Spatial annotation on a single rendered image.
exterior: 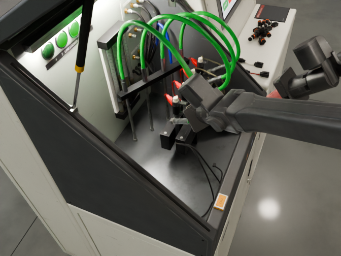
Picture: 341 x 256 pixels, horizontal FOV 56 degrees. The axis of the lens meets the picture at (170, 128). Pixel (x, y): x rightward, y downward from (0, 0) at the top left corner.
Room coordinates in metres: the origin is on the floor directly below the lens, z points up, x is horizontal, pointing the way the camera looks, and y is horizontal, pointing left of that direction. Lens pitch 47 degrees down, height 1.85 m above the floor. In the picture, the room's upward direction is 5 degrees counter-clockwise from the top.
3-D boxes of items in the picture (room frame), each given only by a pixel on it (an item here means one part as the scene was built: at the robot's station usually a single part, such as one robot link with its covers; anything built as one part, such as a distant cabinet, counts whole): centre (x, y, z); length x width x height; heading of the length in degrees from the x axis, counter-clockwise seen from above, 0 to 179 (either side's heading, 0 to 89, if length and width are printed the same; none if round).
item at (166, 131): (0.93, -0.08, 0.91); 0.34 x 0.10 x 0.15; 152
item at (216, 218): (0.71, -0.24, 0.87); 0.62 x 0.04 x 0.16; 152
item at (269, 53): (1.37, -0.48, 0.97); 0.70 x 0.22 x 0.03; 152
